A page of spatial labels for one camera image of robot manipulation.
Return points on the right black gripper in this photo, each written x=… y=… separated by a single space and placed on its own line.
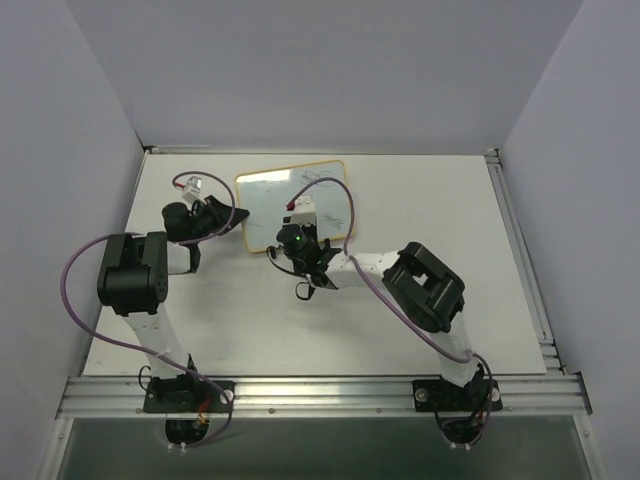
x=304 y=244

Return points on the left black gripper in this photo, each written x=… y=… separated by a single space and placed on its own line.
x=214 y=214

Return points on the yellow framed whiteboard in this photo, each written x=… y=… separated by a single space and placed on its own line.
x=272 y=196

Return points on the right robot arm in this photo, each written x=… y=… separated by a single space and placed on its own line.
x=412 y=282

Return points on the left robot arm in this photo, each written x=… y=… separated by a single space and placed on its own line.
x=134 y=276

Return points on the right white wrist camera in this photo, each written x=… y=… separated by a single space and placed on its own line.
x=302 y=211

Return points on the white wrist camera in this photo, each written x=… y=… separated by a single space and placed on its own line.
x=302 y=211
x=192 y=189

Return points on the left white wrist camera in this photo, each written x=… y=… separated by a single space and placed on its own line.
x=192 y=189

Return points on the aluminium back rail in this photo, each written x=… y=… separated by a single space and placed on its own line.
x=206 y=150

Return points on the aluminium rail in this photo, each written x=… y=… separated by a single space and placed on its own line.
x=325 y=397
x=206 y=150
x=524 y=265

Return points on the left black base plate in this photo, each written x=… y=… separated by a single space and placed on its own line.
x=186 y=395

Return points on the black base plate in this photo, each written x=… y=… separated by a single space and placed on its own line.
x=443 y=397
x=186 y=395

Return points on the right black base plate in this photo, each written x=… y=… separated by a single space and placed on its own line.
x=443 y=397

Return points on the aluminium front rail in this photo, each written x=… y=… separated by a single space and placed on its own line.
x=325 y=397

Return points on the aluminium right side rail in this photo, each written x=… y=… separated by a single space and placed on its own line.
x=524 y=265

